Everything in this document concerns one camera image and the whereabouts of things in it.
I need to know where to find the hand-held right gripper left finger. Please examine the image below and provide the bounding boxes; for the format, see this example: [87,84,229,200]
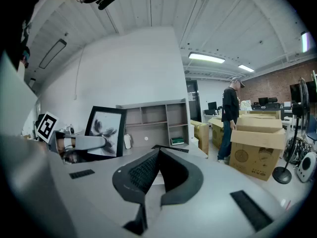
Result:
[112,148,160,236]

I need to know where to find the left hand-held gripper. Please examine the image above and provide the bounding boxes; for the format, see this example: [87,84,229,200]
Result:
[36,112,107,165]

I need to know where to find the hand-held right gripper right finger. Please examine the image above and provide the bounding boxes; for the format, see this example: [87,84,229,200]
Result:
[158,148,205,207]

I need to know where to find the framed black white picture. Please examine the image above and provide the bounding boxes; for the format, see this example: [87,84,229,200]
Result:
[85,106,127,158]

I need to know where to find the grey shelf unit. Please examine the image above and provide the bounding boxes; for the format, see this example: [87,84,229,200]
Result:
[115,98,190,149]

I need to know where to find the person's left hand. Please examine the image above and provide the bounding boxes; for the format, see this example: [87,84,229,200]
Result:
[56,137,76,157]

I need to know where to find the black keyboard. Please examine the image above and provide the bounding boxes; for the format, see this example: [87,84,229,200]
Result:
[151,144,190,154]

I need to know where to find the long taped cardboard box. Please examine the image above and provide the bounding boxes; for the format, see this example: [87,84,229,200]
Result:
[190,119,210,156]

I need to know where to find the black double door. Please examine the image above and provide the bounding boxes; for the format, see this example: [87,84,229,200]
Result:
[185,79,202,123]

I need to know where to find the unlit ceiling light panel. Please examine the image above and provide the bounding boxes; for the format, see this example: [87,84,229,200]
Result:
[38,39,68,70]

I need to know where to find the black white patterned bag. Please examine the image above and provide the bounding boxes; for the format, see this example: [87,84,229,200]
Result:
[283,136,313,165]

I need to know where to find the white round speaker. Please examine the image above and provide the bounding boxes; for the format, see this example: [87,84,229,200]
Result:
[296,151,317,183]

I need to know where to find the lit ceiling light panel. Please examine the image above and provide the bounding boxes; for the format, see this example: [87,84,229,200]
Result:
[188,52,226,64]
[238,63,256,73]

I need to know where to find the person's black shirt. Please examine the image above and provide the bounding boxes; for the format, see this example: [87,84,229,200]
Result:
[3,0,54,71]

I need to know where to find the black standing fan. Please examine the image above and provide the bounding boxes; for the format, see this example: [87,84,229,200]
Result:
[272,76,311,185]

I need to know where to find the large black wall screen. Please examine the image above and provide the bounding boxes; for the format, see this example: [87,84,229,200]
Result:
[290,81,317,104]

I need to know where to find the black head-mounted camera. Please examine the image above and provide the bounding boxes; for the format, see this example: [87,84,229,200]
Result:
[96,0,119,11]

